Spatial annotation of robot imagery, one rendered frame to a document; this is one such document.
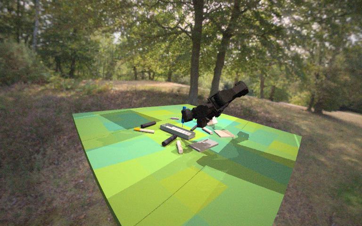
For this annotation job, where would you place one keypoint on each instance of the keyboard with white letter keys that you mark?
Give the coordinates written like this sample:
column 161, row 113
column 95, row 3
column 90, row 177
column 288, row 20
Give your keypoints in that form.
column 180, row 132

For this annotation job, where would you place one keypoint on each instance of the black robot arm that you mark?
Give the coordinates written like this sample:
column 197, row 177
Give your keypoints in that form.
column 207, row 111

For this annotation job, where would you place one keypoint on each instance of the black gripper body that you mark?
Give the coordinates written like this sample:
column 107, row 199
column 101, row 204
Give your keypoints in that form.
column 189, row 115

